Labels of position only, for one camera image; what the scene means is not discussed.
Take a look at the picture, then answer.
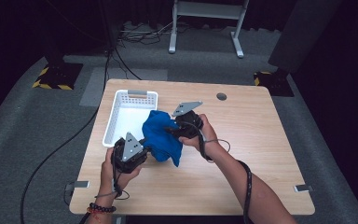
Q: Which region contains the left hand-held gripper cable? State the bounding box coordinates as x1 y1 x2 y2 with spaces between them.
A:
94 148 131 201

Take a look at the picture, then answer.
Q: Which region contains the blue t-shirt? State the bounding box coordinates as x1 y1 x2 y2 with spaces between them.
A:
142 109 184 168

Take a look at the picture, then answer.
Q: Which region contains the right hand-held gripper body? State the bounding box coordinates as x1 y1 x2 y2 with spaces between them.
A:
172 100 205 140

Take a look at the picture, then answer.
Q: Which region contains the person's left hand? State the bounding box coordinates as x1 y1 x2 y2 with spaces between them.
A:
100 147 143 201

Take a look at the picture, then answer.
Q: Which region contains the long black floor cable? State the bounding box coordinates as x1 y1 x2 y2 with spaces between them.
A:
21 49 113 224

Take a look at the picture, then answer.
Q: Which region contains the metal table clamp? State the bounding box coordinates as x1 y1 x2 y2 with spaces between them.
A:
293 184 314 193
64 180 90 192

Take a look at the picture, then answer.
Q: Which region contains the black yellow-striped stand base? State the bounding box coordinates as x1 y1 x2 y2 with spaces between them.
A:
32 63 84 91
253 70 296 98

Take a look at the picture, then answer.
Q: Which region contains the bundle of floor cables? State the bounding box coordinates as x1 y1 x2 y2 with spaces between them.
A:
117 21 194 46

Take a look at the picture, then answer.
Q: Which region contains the beaded bracelet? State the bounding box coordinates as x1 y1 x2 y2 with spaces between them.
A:
88 202 117 217

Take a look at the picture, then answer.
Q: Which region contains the white metal stand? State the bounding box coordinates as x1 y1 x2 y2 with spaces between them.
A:
168 0 250 59

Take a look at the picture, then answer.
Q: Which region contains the hand-held gripper cable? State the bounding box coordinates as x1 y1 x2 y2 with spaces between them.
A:
183 120 254 224
94 148 131 201

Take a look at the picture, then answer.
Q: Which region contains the person's right hand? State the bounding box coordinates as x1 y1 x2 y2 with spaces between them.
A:
178 113 228 161

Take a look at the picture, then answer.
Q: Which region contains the short black floor cable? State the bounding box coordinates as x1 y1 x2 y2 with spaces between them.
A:
113 46 143 81

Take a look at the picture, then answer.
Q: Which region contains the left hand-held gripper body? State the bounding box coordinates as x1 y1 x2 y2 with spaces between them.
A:
113 132 149 175

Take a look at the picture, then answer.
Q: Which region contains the white plastic basket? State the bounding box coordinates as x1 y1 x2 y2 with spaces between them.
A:
102 89 158 148

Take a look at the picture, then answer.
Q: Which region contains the right hand-held gripper cable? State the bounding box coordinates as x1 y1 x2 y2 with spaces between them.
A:
183 120 254 224

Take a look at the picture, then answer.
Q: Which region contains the dark grey column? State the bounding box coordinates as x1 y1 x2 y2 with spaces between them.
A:
268 0 343 74

